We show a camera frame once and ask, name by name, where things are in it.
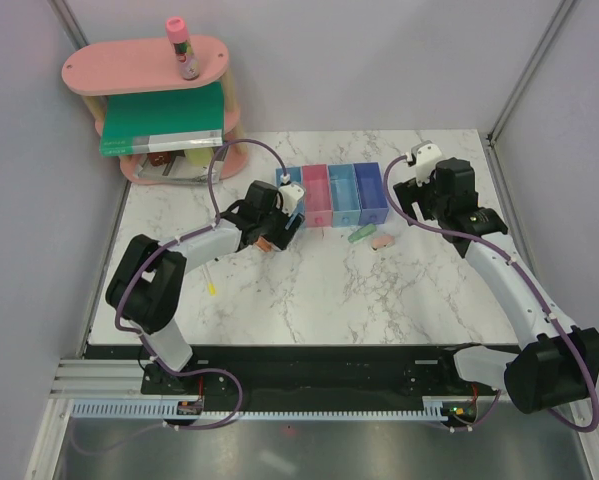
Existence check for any dark blue plastic bin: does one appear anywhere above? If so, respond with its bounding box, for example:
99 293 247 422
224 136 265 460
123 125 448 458
353 162 389 226

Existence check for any pink plastic bin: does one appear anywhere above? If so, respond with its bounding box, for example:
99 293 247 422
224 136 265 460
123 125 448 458
302 164 333 228

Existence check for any light blue bin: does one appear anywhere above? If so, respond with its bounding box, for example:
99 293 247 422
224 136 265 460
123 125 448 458
328 164 361 228
275 167 306 229

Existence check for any pink eraser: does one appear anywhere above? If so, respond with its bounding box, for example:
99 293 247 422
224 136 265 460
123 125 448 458
371 235 395 251

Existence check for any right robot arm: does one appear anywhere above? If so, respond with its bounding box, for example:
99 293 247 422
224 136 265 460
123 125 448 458
385 152 599 432

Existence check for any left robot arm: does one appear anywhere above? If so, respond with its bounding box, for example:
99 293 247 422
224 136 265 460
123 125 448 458
105 176 306 393

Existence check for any orange highlighter marker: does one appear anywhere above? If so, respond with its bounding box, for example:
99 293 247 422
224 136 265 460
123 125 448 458
255 237 273 252

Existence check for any green eraser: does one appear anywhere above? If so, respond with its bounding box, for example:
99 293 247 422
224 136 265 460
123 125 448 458
348 223 376 244

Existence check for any yellow capped pen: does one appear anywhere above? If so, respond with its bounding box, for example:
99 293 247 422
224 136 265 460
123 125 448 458
203 265 217 296

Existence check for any yellow cup on shelf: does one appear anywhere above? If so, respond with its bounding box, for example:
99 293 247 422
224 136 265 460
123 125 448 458
184 148 214 168

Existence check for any brown toy on shelf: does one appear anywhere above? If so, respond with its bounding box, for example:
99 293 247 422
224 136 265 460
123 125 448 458
147 152 171 167

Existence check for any green book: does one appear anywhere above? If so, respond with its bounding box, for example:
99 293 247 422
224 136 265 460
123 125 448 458
99 82 224 157

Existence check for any pink capped bottle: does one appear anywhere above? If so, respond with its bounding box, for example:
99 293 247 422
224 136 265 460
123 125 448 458
165 17 200 80

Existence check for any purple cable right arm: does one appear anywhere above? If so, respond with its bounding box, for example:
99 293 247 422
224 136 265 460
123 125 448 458
382 152 599 434

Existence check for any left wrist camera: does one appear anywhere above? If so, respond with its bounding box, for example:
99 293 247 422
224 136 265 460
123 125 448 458
278 182 306 216

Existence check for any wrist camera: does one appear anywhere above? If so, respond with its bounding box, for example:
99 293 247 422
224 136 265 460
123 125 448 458
278 182 306 216
407 140 445 186

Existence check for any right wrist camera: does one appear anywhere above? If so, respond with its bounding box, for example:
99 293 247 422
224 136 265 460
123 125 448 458
407 140 445 186

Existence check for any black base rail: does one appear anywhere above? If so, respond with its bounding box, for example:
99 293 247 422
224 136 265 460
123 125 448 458
141 345 494 411

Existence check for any aluminium frame post right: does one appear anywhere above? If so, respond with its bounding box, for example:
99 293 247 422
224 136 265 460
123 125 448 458
483 0 580 149

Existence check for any aluminium frame post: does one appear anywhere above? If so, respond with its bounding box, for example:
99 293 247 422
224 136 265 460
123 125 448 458
483 0 580 149
48 0 89 49

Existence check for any white cable duct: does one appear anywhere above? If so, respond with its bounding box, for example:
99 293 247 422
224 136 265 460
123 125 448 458
71 399 475 422

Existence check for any aluminium frame post left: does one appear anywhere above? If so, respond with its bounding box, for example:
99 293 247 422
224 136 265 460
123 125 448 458
48 0 89 49

